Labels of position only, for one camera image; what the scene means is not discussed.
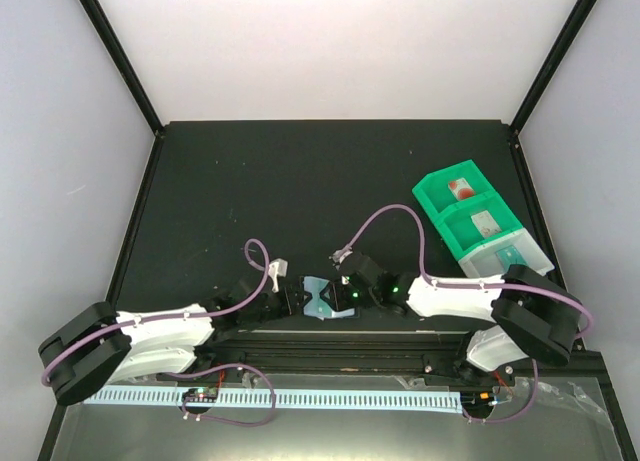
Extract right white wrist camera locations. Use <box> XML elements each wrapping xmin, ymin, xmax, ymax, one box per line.
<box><xmin>330</xmin><ymin>248</ymin><xmax>352</xmax><ymax>264</ymax></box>

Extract green two-compartment bin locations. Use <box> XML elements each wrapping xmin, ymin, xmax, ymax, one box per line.
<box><xmin>412</xmin><ymin>160</ymin><xmax>523</xmax><ymax>261</ymax></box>

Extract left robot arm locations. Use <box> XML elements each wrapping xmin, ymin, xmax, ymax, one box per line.
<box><xmin>38</xmin><ymin>278</ymin><xmax>329</xmax><ymax>406</ymax></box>

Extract clear plastic bin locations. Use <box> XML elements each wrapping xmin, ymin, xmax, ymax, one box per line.
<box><xmin>458</xmin><ymin>228</ymin><xmax>555</xmax><ymax>278</ymax></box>

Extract black frame post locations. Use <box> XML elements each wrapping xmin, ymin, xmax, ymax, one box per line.
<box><xmin>78</xmin><ymin>0</ymin><xmax>164</xmax><ymax>135</ymax></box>
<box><xmin>510</xmin><ymin>0</ymin><xmax>598</xmax><ymax>134</ymax></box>

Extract small electronics board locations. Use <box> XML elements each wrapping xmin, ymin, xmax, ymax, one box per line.
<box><xmin>182</xmin><ymin>387</ymin><xmax>219</xmax><ymax>403</ymax></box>

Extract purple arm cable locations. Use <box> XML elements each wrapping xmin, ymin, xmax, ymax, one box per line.
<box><xmin>339</xmin><ymin>205</ymin><xmax>596</xmax><ymax>340</ymax></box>
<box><xmin>40</xmin><ymin>238</ymin><xmax>271</xmax><ymax>386</ymax></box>

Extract black leather card holder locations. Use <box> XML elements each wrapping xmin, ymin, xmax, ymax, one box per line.
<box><xmin>301</xmin><ymin>276</ymin><xmax>356</xmax><ymax>321</ymax></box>

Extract left black frame post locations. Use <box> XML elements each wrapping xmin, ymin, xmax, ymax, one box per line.
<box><xmin>78</xmin><ymin>0</ymin><xmax>164</xmax><ymax>135</ymax></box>

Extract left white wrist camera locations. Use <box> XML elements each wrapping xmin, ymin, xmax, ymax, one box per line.
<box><xmin>268</xmin><ymin>258</ymin><xmax>288</xmax><ymax>293</ymax></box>

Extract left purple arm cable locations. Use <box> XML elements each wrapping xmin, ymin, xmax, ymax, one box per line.
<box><xmin>40</xmin><ymin>238</ymin><xmax>271</xmax><ymax>386</ymax></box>

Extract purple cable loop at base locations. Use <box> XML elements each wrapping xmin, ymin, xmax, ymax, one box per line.
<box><xmin>179</xmin><ymin>363</ymin><xmax>277</xmax><ymax>426</ymax></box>

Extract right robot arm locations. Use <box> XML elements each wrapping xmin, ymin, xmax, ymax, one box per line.
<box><xmin>328</xmin><ymin>250</ymin><xmax>585</xmax><ymax>384</ymax></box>

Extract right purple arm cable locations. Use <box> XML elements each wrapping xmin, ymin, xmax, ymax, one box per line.
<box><xmin>339</xmin><ymin>205</ymin><xmax>596</xmax><ymax>340</ymax></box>

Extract black aluminium rail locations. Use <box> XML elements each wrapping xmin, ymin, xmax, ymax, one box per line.
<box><xmin>149</xmin><ymin>328</ymin><xmax>606</xmax><ymax>382</ymax></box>

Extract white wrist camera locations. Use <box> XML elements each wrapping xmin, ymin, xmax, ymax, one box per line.
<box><xmin>268</xmin><ymin>258</ymin><xmax>288</xmax><ymax>293</ymax></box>
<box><xmin>330</xmin><ymin>248</ymin><xmax>352</xmax><ymax>264</ymax></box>

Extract teal card in clear bin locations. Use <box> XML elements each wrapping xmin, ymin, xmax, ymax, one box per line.
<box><xmin>496</xmin><ymin>246</ymin><xmax>527</xmax><ymax>270</ymax></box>

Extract right black frame post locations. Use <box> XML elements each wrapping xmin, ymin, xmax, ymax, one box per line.
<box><xmin>510</xmin><ymin>0</ymin><xmax>598</xmax><ymax>134</ymax></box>

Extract white card red marks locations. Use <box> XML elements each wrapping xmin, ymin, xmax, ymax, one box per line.
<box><xmin>471</xmin><ymin>210</ymin><xmax>502</xmax><ymax>238</ymax></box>

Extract white slotted cable duct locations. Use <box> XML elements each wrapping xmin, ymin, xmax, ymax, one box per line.
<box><xmin>85</xmin><ymin>385</ymin><xmax>462</xmax><ymax>414</ymax></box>

